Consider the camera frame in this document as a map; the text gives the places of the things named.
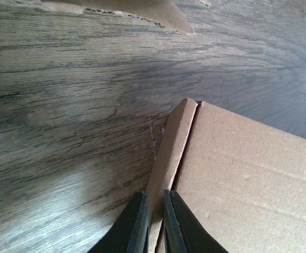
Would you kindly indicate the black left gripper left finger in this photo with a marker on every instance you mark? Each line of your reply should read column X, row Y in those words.
column 130, row 232

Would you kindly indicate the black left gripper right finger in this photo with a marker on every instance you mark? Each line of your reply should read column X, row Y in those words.
column 182, row 230

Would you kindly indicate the stack of flat cardboard blanks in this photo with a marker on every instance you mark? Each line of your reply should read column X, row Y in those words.
column 164, row 14

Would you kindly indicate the brown cardboard box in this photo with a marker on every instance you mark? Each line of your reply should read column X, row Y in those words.
column 244, row 181

